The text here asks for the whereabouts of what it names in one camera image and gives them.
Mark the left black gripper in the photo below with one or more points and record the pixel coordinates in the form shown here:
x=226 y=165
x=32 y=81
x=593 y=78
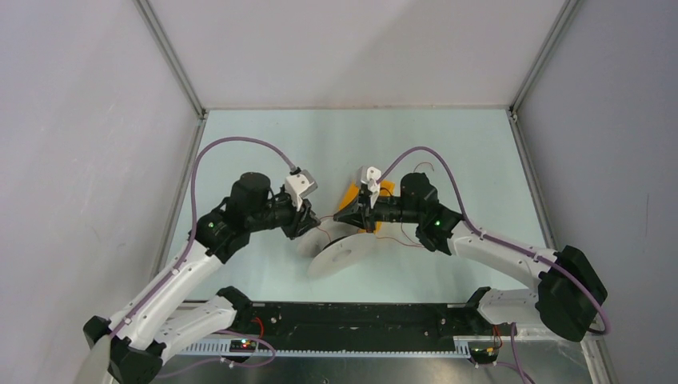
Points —
x=301 y=221

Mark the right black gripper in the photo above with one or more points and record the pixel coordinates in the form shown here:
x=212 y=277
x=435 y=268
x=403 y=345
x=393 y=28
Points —
x=362 y=215

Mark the white perforated cable spool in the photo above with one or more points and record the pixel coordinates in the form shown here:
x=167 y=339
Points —
x=333 y=247

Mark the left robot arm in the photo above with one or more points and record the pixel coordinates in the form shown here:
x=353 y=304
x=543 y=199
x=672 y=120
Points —
x=134 y=344

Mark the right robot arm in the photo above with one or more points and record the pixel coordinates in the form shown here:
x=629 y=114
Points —
x=563 y=291

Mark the orange plastic bin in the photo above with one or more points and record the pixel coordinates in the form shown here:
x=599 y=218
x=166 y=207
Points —
x=386 y=194

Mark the left controller board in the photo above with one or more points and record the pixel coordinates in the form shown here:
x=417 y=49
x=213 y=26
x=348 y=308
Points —
x=242 y=345

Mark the controller board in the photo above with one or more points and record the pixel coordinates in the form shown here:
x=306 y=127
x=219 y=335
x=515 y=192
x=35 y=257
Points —
x=483 y=355
x=242 y=345

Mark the right controller board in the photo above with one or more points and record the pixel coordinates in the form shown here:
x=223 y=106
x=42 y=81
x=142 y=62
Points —
x=483 y=355

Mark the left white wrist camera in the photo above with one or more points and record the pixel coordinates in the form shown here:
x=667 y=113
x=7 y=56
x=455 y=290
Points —
x=299 y=185

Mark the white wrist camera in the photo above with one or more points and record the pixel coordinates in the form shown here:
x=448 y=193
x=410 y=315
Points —
x=299 y=185
x=369 y=177

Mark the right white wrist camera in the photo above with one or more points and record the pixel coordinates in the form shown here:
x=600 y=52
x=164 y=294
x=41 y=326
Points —
x=369 y=177

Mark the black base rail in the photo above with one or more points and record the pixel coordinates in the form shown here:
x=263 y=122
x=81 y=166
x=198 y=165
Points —
x=355 y=327

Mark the aluminium frame post left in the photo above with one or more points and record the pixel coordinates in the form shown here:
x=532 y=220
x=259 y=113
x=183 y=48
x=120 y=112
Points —
x=159 y=35

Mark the aluminium frame post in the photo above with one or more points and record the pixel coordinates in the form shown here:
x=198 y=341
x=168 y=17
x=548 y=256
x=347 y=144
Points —
x=159 y=35
x=555 y=34

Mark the aluminium frame post right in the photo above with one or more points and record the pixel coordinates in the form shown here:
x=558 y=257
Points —
x=555 y=34

